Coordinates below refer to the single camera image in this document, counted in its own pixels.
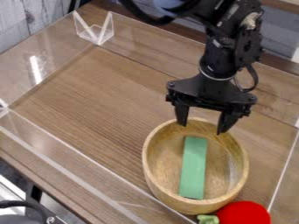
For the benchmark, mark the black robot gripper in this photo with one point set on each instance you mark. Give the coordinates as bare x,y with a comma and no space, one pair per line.
218,95

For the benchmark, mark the green rectangular block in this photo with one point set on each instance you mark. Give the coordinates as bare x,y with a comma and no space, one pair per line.
193,161

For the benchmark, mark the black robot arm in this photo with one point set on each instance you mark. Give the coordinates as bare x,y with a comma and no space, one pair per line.
232,23

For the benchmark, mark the brown wooden bowl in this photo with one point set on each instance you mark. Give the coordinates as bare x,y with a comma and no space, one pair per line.
225,169

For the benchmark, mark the red round plush toy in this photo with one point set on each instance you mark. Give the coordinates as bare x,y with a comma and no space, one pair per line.
242,212

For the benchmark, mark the small green toy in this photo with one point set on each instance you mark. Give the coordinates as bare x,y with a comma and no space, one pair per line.
208,219

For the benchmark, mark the clear acrylic corner bracket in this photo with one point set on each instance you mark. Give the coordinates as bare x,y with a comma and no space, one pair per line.
96,34

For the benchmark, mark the clear acrylic enclosure wall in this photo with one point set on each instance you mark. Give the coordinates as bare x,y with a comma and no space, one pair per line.
78,182

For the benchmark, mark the black metal table bracket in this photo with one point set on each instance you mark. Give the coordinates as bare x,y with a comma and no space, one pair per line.
42,213

